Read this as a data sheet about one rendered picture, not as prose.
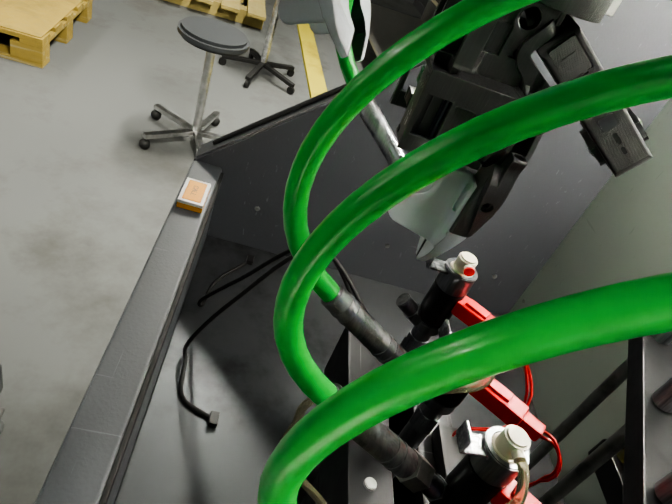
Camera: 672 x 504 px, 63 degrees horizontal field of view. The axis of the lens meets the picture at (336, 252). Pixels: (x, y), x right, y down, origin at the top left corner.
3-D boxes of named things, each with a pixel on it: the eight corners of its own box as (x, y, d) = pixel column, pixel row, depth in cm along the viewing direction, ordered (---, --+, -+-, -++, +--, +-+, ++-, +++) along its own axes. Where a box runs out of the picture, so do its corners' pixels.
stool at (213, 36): (251, 132, 282) (278, 30, 250) (246, 187, 243) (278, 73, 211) (154, 107, 270) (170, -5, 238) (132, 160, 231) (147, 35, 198)
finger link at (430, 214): (364, 241, 42) (413, 139, 37) (433, 260, 44) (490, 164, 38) (365, 266, 40) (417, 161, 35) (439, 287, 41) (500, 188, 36)
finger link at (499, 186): (440, 205, 41) (498, 100, 35) (461, 212, 41) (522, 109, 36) (449, 244, 37) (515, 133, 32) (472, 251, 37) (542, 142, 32)
